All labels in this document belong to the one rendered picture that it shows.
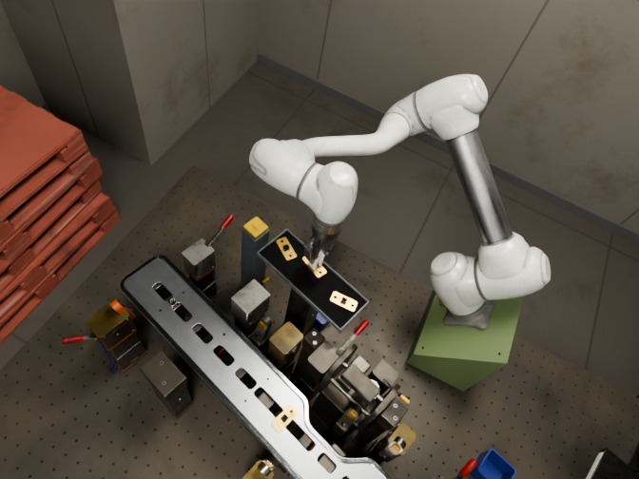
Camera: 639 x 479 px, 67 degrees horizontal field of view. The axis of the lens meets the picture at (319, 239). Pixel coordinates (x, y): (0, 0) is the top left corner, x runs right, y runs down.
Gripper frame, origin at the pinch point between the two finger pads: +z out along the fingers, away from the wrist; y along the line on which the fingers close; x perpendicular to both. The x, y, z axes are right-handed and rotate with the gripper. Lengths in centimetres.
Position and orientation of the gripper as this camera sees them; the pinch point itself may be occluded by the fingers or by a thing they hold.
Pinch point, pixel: (316, 258)
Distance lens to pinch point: 146.1
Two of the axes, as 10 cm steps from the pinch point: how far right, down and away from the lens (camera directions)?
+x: 6.1, 7.2, -3.4
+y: -7.8, 4.6, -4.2
